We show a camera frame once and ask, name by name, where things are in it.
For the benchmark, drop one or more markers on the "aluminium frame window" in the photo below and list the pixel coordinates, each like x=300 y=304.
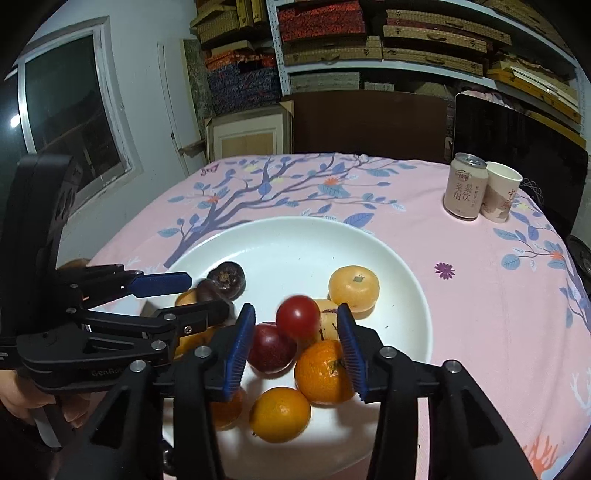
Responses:
x=69 y=101

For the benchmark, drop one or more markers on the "stack of brown woven boxes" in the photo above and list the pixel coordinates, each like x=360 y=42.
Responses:
x=443 y=44

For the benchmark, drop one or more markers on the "dark brown wooden board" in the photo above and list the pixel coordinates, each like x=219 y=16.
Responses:
x=369 y=124

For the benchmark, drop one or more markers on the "white plate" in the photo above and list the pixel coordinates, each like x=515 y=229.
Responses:
x=286 y=258

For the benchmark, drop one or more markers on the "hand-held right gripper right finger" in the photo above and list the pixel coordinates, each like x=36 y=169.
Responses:
x=353 y=360

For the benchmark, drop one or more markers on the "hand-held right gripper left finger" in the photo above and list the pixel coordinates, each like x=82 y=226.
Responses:
x=235 y=360

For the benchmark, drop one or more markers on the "pile of tan woven boxes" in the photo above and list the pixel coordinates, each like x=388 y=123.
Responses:
x=226 y=23

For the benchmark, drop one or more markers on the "yellow round fruit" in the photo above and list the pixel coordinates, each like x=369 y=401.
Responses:
x=186 y=298

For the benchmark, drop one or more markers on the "beige paper cup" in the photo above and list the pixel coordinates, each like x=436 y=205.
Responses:
x=501 y=194

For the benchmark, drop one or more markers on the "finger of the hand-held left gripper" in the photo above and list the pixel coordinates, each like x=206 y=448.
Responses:
x=161 y=282
x=203 y=314

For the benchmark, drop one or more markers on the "flat tan woven box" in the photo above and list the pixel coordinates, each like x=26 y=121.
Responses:
x=330 y=53

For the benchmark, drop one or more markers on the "marbled grey panel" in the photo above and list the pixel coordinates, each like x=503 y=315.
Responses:
x=198 y=78

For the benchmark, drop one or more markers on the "beige picture frame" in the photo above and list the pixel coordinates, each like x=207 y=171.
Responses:
x=249 y=138

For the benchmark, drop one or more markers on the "stack of yellowish woven boxes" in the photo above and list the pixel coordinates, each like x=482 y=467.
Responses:
x=517 y=11

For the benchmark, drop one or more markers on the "stack of blue patterned boxes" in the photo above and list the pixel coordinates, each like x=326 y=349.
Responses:
x=242 y=85

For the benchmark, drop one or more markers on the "black round stool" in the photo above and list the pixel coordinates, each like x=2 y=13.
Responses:
x=581 y=256

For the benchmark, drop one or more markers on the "black chair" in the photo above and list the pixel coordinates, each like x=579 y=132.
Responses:
x=531 y=147

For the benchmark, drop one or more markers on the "red cherry tomato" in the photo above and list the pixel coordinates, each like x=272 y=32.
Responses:
x=298 y=316

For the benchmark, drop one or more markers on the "dark red plum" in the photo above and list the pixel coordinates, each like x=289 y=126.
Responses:
x=272 y=353

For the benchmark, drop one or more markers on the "person's left hand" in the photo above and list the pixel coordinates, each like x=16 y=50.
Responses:
x=18 y=392

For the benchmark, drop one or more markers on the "dark purple round fruit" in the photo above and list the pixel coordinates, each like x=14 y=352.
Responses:
x=226 y=277
x=210 y=291

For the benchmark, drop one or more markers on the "white leaning panel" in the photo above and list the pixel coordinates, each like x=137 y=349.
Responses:
x=178 y=115

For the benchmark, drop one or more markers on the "beige drink can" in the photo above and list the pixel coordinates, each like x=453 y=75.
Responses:
x=464 y=189

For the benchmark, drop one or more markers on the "grey woven box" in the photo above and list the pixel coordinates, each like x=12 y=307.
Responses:
x=323 y=82

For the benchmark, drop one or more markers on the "white metal shelf rack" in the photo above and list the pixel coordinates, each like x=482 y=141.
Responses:
x=281 y=55

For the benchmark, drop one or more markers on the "pink deer print tablecloth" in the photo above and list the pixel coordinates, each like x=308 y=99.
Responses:
x=461 y=300

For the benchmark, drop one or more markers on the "orange mandarin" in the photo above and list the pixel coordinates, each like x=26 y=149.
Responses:
x=280 y=414
x=194 y=340
x=323 y=371
x=228 y=413

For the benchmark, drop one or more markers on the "stack of yellow flat boxes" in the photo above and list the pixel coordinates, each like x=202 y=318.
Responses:
x=535 y=87

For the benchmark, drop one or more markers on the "stack of red patterned boxes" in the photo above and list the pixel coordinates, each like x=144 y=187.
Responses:
x=323 y=21

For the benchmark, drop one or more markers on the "wooden chair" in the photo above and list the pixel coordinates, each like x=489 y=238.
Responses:
x=74 y=264

